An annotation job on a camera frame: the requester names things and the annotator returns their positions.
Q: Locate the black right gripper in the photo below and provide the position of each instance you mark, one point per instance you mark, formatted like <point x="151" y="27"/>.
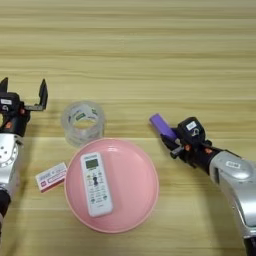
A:
<point x="200" y="155"/>

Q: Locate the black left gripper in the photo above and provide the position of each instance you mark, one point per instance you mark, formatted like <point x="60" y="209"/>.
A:
<point x="15" y="121"/>

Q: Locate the purple rectangular block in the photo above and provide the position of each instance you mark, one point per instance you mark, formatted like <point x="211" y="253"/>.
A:
<point x="161" y="125"/>

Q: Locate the white remote control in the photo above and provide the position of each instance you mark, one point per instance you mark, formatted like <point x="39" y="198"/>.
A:
<point x="96" y="186"/>

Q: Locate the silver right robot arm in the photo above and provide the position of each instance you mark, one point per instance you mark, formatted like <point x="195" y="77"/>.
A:
<point x="233" y="180"/>

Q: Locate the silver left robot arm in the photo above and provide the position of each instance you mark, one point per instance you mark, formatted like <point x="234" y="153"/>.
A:
<point x="8" y="156"/>

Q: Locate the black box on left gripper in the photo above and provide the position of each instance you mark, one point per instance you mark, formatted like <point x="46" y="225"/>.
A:
<point x="9" y="101"/>

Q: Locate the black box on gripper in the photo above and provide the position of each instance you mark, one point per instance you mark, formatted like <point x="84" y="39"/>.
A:
<point x="9" y="101"/>
<point x="190" y="128"/>

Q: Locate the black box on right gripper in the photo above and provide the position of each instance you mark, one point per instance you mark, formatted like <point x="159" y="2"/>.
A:
<point x="190" y="128"/>

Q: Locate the pink round plate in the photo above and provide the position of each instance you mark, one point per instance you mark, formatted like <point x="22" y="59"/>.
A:
<point x="133" y="186"/>

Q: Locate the clear tape roll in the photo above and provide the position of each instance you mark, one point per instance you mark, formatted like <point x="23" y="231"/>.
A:
<point x="68" y="133"/>

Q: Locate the small red white box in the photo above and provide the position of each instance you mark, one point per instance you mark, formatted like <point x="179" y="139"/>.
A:
<point x="50" y="176"/>

